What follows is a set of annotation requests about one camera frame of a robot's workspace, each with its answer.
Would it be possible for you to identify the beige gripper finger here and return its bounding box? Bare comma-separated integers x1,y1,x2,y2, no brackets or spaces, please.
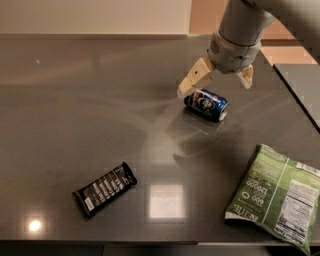
237,65,254,89
177,56,215,99

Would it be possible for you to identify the blue pepsi can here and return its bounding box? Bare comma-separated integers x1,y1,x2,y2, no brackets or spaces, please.
184,89,229,122

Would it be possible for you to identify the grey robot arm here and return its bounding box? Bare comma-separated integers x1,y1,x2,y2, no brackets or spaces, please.
177,0,320,98

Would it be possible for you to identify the green chip bag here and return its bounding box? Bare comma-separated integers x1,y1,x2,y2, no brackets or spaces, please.
225,144,320,256

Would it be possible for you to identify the black snack bar wrapper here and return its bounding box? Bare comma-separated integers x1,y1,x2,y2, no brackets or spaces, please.
72,162,137,218

